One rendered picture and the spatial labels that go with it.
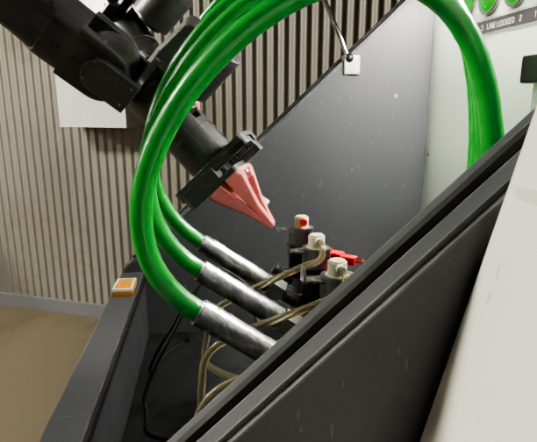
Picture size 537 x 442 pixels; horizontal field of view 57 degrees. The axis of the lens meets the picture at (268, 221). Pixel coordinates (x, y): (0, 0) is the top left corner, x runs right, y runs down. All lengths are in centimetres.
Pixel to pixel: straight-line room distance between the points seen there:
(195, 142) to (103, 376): 27
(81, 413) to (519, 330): 43
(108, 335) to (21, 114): 253
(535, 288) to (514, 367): 3
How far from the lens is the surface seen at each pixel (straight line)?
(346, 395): 23
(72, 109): 272
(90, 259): 304
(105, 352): 64
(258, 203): 55
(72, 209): 302
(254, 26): 29
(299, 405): 23
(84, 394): 57
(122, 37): 57
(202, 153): 54
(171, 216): 46
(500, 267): 21
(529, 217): 20
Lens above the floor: 124
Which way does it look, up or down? 14 degrees down
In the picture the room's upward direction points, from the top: straight up
